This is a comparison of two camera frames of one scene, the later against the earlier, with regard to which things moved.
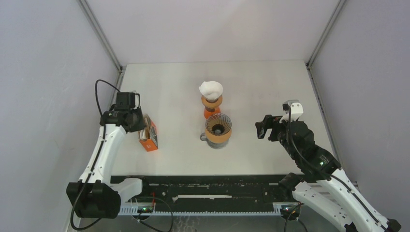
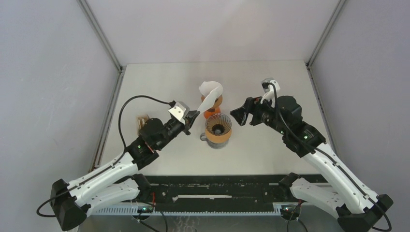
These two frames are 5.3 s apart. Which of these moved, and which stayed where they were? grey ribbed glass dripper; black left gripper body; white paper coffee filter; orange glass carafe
Moved: black left gripper body
Stayed: white paper coffee filter; grey ribbed glass dripper; orange glass carafe
